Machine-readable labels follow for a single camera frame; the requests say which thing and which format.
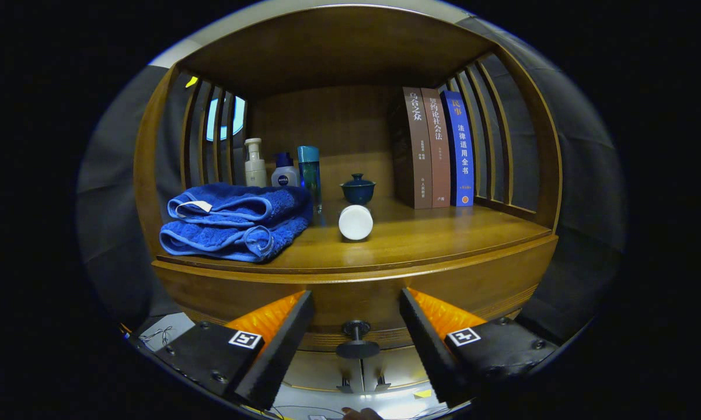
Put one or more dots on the blue book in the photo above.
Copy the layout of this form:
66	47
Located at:
460	151

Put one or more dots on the dark blue lidded teacup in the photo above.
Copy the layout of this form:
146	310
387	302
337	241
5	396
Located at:
358	189

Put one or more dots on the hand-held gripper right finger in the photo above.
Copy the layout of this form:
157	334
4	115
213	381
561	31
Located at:
429	350

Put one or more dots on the wooden drawer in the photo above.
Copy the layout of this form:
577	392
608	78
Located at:
356	297

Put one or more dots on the white pump bottle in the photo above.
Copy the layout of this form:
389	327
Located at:
255	172

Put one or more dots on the white bottle with blue cap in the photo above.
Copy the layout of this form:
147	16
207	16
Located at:
285	175

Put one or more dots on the tall teal bottle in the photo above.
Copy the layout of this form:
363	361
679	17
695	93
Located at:
309	175

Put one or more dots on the wooden countertop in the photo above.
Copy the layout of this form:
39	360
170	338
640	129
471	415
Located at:
432	233

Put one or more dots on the white tube with green label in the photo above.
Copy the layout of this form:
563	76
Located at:
356	223

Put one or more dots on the reddish brown book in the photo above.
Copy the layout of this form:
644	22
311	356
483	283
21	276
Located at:
438	151

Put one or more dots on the wooden cabinet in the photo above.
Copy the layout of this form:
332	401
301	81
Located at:
327	52

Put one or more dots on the folded blue towel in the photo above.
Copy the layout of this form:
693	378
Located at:
233	233

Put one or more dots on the black drawer knob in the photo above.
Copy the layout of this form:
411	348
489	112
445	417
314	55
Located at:
357	349

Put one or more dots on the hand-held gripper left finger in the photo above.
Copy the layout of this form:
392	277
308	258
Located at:
283	356

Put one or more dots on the dark brown book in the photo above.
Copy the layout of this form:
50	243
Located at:
417	151

